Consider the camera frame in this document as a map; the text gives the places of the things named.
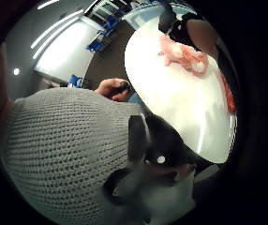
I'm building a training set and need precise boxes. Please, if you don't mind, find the small black handheld object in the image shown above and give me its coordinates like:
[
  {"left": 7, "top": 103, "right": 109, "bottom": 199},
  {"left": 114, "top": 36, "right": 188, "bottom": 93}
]
[{"left": 111, "top": 81, "right": 132, "bottom": 97}]

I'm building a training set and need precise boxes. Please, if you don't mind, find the pink soft toy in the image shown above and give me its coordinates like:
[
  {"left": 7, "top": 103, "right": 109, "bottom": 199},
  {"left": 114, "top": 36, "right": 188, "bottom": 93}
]
[{"left": 157, "top": 34, "right": 209, "bottom": 77}]

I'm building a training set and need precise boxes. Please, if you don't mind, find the blue chair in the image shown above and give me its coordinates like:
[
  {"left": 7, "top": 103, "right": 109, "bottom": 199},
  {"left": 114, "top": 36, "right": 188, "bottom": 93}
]
[
  {"left": 102, "top": 15, "right": 119, "bottom": 32},
  {"left": 85, "top": 39, "right": 106, "bottom": 53},
  {"left": 67, "top": 74, "right": 83, "bottom": 88}
]

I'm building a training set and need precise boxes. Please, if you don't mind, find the orange-red object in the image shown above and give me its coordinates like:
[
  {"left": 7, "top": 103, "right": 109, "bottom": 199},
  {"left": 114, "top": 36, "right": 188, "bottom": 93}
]
[{"left": 219, "top": 72, "right": 237, "bottom": 114}]

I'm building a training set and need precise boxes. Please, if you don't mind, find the long ceiling light strip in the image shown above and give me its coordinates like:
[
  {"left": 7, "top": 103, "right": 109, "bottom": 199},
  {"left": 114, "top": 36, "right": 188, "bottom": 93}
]
[
  {"left": 32, "top": 16, "right": 81, "bottom": 60},
  {"left": 30, "top": 8, "right": 85, "bottom": 51}
]

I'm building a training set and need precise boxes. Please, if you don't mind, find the short ceiling light strip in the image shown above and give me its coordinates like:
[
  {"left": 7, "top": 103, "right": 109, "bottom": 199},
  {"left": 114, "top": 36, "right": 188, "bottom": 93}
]
[{"left": 36, "top": 0, "right": 61, "bottom": 10}]

